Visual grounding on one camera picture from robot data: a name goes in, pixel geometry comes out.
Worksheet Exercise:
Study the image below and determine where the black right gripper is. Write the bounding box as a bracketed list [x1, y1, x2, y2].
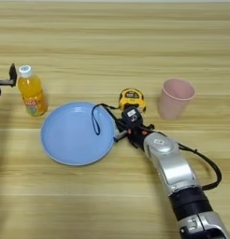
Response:
[112, 117, 156, 148]

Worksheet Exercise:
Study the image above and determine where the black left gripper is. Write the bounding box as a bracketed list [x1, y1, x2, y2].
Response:
[0, 63, 18, 105]

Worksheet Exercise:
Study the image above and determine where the black pen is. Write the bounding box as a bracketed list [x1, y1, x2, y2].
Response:
[101, 104, 120, 124]

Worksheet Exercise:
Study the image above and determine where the yellow tape measure with strap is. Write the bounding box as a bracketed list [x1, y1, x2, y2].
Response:
[91, 88, 147, 136]

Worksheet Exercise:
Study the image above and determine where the pink plastic cup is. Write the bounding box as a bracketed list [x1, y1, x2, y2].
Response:
[157, 77, 196, 121]

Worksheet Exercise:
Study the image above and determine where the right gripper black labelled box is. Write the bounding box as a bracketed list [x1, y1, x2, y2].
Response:
[121, 105, 143, 129]

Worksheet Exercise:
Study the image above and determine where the orange juice bottle white cap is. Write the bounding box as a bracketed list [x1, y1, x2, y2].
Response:
[17, 64, 49, 118]

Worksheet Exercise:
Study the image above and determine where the light blue round plate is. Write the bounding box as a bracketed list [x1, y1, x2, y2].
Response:
[40, 101, 116, 167]

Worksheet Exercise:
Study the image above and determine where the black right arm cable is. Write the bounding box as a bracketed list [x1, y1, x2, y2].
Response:
[177, 142, 223, 191]

